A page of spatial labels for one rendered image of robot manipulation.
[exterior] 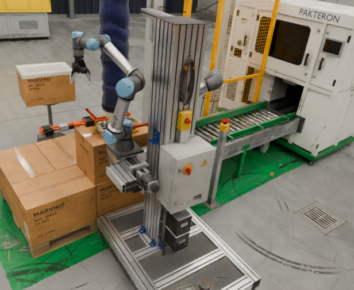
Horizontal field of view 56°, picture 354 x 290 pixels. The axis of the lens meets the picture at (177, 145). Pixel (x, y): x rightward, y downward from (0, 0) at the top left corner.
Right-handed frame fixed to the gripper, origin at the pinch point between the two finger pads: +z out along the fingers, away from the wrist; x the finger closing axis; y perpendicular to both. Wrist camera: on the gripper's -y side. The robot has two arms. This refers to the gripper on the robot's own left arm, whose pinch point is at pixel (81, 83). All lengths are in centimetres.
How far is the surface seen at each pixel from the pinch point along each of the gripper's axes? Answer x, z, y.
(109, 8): -31, -48, 19
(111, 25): -32, -36, 18
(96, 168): -12, 80, 7
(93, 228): -7, 147, 5
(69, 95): -47, 81, 176
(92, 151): -9, 62, 7
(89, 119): -15, 43, 27
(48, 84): -22, 64, 177
